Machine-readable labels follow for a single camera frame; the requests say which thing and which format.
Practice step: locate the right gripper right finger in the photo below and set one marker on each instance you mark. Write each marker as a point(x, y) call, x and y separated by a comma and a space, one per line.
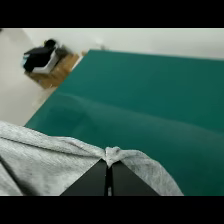
point(128, 184)

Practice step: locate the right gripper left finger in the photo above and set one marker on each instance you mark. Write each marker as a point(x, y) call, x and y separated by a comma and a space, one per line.
point(92, 182)

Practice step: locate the grey garment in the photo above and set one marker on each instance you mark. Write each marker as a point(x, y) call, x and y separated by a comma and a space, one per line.
point(46, 163)

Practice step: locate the heap of clothes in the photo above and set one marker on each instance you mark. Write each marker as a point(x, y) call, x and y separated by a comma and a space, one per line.
point(41, 56)

